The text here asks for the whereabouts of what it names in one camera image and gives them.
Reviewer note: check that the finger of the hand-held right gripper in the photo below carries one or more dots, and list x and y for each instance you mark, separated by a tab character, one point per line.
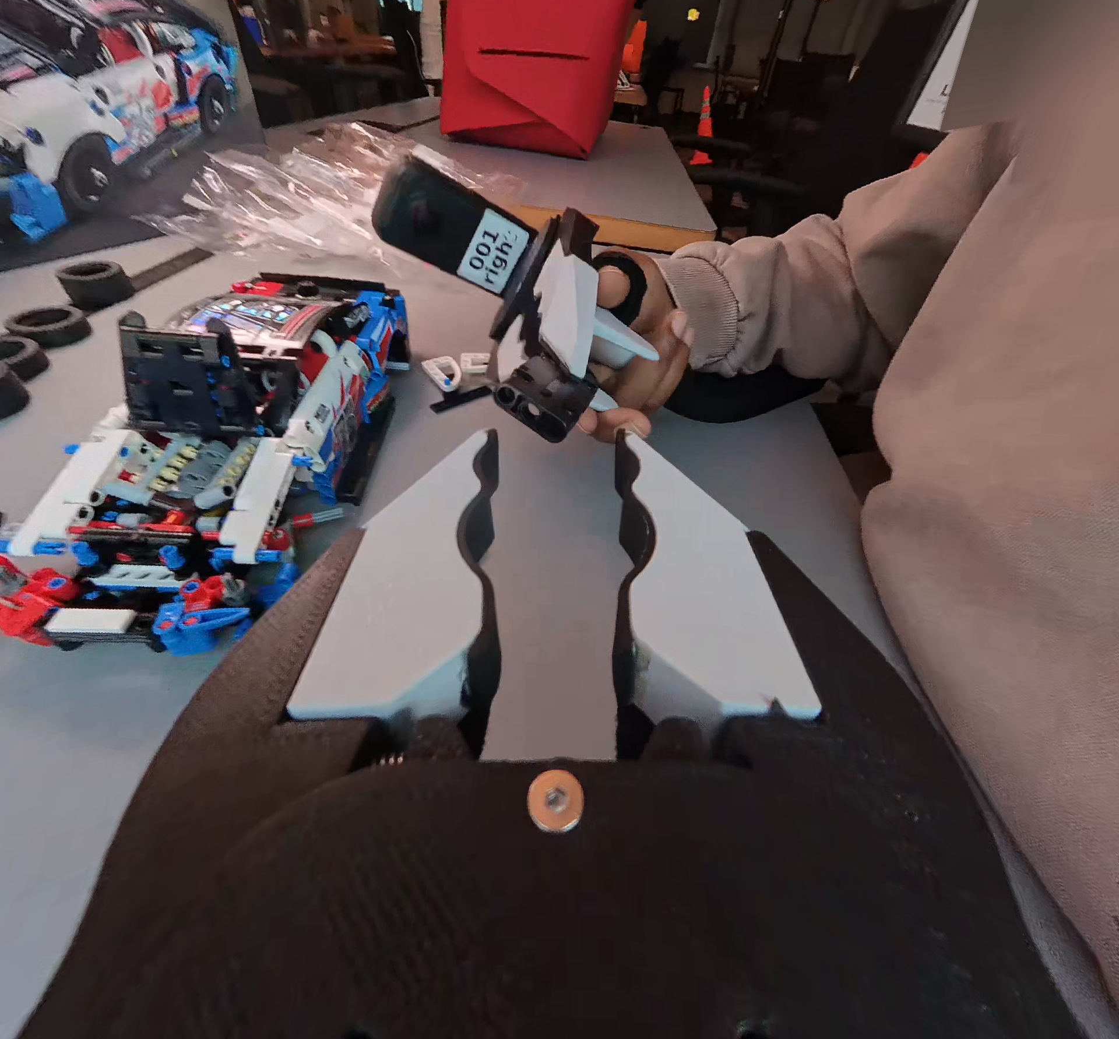
568	313
510	353

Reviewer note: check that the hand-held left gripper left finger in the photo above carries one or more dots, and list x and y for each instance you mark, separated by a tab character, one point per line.
393	611

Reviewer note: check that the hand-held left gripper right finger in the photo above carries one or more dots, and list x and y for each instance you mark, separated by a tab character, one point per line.
712	611

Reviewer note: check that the white curved brick panel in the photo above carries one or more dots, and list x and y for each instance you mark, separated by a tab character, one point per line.
440	373
476	362

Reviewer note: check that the black brick assembly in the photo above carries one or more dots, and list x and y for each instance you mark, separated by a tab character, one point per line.
542	401

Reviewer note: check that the toy brick race car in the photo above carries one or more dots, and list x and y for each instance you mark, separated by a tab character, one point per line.
218	445

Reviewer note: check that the person's right forearm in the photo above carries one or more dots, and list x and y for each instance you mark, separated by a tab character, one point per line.
769	296

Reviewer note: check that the grey desk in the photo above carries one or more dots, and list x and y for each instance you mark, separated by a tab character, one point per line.
787	488

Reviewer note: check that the person's right hand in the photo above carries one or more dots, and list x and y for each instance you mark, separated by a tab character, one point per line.
656	383

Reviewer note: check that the dark brick beam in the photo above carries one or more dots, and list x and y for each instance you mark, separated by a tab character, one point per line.
463	399

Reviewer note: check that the red felt bag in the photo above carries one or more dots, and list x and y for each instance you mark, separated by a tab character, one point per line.
533	51

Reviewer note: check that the pile of clear plastic bags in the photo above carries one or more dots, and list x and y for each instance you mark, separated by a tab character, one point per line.
306	191

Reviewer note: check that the framed black white tag sign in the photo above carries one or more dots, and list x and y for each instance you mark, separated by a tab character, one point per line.
953	25

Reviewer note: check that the printed toy car box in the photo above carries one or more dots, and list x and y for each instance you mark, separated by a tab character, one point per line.
105	77

